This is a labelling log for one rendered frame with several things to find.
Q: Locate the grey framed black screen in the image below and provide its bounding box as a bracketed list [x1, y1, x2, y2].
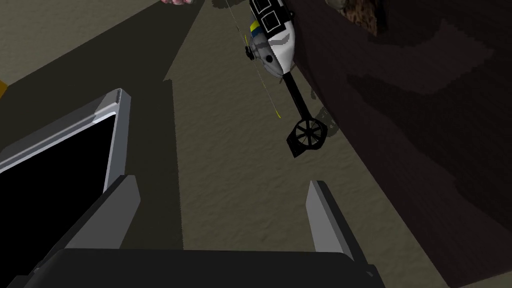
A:
[0, 87, 132, 288]

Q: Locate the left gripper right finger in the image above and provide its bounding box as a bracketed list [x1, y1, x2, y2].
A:
[305, 180, 369, 266]

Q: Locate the white and black toy helicopter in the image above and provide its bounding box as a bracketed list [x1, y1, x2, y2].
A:
[226, 0, 329, 159]

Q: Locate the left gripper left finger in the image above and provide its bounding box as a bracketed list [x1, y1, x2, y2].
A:
[37, 174, 142, 270]

